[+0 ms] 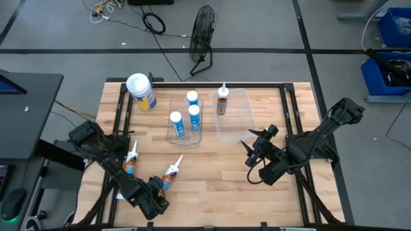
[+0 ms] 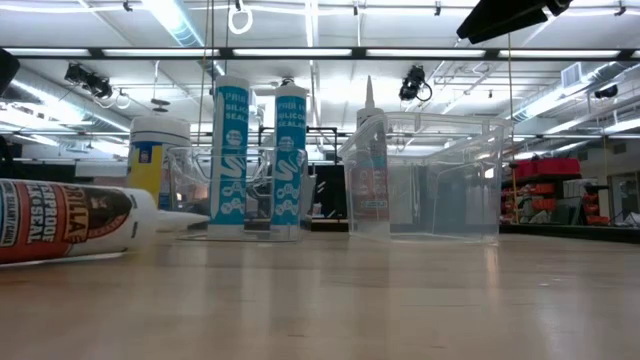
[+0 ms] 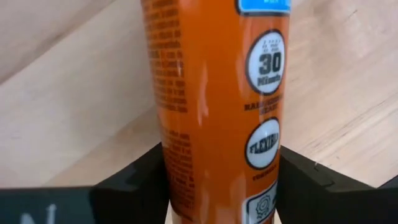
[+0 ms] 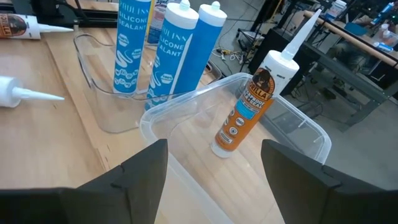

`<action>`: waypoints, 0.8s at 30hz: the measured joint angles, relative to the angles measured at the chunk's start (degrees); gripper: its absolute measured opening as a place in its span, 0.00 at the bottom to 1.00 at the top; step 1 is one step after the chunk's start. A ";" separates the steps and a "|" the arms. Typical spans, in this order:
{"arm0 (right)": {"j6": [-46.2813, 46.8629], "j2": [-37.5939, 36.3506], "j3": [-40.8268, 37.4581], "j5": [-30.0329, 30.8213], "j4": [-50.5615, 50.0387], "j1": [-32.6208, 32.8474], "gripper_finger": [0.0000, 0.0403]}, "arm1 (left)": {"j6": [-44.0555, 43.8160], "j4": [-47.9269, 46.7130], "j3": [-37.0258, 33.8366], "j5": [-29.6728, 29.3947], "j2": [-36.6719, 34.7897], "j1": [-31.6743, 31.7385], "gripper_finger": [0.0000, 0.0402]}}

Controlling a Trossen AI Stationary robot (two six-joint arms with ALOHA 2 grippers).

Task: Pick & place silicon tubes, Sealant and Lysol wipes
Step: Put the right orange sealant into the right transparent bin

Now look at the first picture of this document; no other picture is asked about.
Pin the black computer mouse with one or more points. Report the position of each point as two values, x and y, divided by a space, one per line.
13 203

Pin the large clear plastic bin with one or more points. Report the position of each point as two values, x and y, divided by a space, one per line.
237 118

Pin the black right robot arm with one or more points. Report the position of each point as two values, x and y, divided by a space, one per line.
308 141

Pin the black box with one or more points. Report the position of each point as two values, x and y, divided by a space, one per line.
151 2

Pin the Lysol wipes canister white lid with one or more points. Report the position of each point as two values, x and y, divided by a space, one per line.
141 93

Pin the black computer monitor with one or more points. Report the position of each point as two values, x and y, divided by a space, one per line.
9 86

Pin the grey metal stand base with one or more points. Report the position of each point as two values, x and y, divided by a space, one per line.
353 16

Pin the black aluminium table frame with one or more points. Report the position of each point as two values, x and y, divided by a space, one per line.
180 85

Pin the blue white silicone sealant tube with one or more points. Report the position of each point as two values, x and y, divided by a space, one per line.
192 97
177 125
195 118

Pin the small clear plastic bin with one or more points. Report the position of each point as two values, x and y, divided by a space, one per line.
184 141

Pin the orange sealant tube white nozzle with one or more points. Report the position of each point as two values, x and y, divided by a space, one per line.
170 174
222 102
131 160

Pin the black desk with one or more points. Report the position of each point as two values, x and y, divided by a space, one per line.
29 122

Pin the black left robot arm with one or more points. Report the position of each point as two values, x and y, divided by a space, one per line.
112 170

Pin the black floor fan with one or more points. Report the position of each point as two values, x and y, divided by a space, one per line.
202 32

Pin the blue storage bin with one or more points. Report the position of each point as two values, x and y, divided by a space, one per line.
372 77
395 29

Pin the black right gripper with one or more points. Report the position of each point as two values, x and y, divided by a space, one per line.
263 150

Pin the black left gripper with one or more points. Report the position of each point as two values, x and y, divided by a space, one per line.
154 205

